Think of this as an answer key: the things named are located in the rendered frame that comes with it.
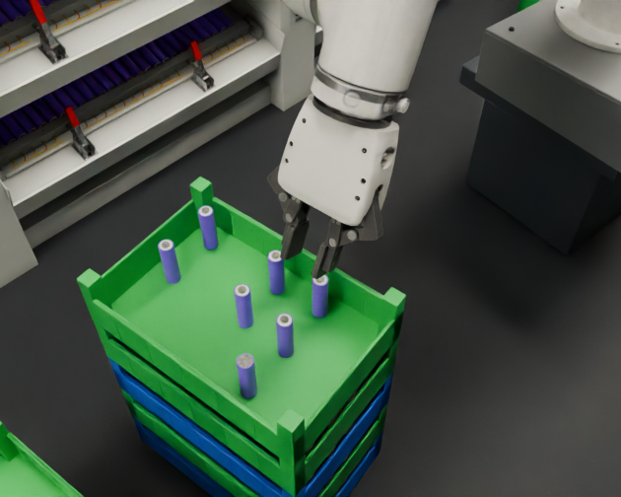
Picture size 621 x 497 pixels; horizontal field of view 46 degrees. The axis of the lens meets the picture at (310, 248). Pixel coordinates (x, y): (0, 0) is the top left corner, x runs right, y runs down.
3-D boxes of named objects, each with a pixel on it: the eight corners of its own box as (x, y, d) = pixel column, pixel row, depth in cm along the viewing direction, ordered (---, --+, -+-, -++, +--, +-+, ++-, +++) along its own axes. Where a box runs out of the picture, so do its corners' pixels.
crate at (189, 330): (400, 334, 85) (407, 294, 78) (293, 468, 74) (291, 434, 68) (207, 218, 96) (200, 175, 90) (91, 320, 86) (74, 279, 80)
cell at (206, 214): (221, 243, 93) (216, 208, 88) (211, 251, 92) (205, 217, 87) (210, 237, 94) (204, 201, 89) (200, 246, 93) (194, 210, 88)
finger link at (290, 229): (317, 197, 74) (302, 252, 77) (293, 183, 75) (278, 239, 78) (300, 205, 71) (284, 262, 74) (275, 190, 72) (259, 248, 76)
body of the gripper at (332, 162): (422, 113, 67) (384, 218, 73) (332, 72, 71) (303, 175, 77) (383, 125, 61) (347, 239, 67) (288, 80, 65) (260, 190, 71)
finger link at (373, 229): (404, 221, 68) (363, 248, 71) (360, 151, 68) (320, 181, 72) (399, 224, 67) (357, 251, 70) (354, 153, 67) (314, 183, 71)
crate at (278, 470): (394, 370, 91) (400, 334, 85) (294, 498, 80) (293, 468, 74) (213, 256, 102) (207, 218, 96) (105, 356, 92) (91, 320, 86)
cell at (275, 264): (288, 287, 88) (286, 253, 83) (278, 297, 87) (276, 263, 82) (276, 280, 89) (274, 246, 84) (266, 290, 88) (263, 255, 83)
